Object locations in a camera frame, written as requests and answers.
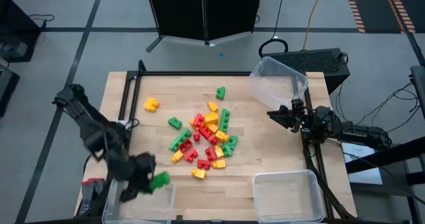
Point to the red and grey clamp tool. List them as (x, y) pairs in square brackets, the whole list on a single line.
[(88, 190)]

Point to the black metal stand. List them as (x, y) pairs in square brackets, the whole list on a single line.
[(378, 158)]

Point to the black folding screen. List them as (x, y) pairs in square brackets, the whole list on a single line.
[(179, 11)]

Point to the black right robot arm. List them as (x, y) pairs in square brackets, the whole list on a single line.
[(362, 134)]

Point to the clear plastic container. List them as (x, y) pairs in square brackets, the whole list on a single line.
[(159, 207), (285, 197), (285, 74)]

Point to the dark equipment box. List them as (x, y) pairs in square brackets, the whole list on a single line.
[(8, 87)]

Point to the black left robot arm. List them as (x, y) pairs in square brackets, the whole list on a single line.
[(89, 124)]

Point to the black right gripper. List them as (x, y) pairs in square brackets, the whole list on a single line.
[(302, 121)]

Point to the yellow sloped toy block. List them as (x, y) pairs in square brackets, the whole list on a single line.
[(191, 122)]

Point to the black mat with orange stripes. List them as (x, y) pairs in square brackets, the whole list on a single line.
[(372, 4)]

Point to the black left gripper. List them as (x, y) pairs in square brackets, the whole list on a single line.
[(141, 171)]

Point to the white paper sheet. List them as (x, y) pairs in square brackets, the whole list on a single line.
[(365, 175)]

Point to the long green toy block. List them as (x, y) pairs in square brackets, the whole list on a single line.
[(161, 180), (224, 121), (180, 140)]

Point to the large yellow toy block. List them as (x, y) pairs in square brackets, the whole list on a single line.
[(211, 118)]

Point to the black computer case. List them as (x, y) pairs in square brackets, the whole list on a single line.
[(308, 62)]

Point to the black cabinet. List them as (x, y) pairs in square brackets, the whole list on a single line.
[(16, 28)]

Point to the red toy block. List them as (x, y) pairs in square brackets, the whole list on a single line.
[(212, 139), (185, 146), (190, 155), (205, 132), (196, 136), (198, 120), (210, 153), (204, 164)]

